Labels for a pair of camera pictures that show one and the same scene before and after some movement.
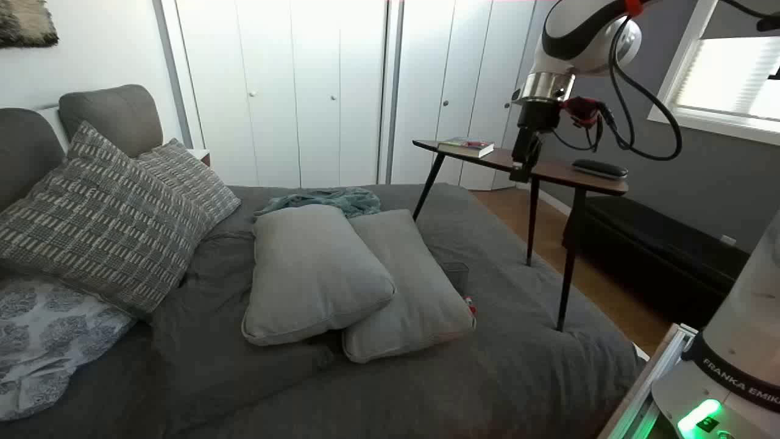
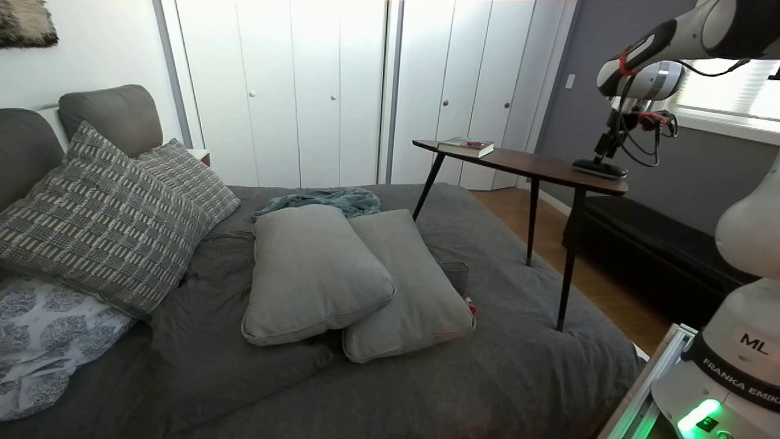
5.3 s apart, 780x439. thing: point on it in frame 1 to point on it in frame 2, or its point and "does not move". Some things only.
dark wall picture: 26,23 does not move
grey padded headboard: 33,143 does not move
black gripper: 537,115 to 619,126
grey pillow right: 427,307 does not move
